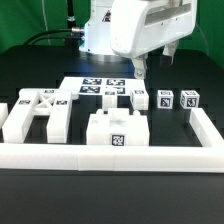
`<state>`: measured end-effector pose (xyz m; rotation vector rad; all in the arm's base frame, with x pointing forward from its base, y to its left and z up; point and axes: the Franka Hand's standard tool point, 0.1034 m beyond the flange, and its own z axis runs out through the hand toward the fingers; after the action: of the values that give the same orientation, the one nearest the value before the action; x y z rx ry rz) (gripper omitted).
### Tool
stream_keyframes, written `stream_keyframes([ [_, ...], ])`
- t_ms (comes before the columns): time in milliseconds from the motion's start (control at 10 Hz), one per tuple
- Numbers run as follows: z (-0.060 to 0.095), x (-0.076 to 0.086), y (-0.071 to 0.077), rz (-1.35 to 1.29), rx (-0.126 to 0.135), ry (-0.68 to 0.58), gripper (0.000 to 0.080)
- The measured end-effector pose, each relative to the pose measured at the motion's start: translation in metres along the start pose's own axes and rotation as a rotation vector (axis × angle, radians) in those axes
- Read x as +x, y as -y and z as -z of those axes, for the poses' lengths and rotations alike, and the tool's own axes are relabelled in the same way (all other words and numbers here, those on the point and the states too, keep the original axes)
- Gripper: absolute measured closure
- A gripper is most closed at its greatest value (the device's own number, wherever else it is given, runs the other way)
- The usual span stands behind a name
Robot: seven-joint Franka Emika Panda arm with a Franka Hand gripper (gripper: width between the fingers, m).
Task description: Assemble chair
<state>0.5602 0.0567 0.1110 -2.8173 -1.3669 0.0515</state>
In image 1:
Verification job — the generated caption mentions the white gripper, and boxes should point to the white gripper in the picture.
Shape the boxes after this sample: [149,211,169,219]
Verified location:
[110,0,197,80]

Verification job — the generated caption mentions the white chair seat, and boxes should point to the white chair seat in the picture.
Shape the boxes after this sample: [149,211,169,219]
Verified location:
[86,108,150,146]

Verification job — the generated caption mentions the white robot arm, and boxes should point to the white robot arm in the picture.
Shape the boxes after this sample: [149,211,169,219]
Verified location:
[79,0,198,79]

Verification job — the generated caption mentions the white marker sheet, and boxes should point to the white marker sheet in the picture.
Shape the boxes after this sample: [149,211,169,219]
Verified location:
[59,77,145,96]

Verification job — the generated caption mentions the white U-shaped fence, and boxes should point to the white U-shaped fence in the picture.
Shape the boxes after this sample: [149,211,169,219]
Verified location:
[0,108,224,173]

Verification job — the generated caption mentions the white block at left edge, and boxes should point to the white block at left edge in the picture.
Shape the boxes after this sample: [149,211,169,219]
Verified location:
[0,103,8,129]

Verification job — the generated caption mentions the black cables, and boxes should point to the black cables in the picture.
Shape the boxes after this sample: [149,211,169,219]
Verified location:
[23,27,86,46]

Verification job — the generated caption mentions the white chair back frame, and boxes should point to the white chair back frame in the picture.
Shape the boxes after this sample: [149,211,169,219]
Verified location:
[2,88,79,143]

